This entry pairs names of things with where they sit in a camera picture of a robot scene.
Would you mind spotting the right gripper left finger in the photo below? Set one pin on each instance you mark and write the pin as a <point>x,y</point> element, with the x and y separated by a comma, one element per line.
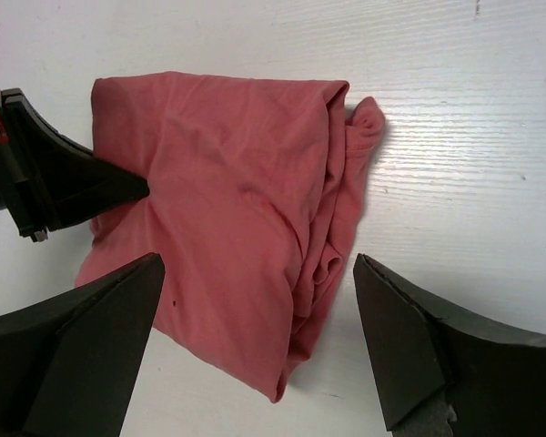
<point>69,364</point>

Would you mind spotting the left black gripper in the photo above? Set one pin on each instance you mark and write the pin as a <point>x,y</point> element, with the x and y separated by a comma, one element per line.
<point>48,181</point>

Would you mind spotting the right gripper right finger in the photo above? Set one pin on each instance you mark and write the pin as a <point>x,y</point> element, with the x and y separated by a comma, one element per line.
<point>442,370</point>

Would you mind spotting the red t-shirt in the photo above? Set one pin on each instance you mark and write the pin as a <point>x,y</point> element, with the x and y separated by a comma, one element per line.
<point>256,189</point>

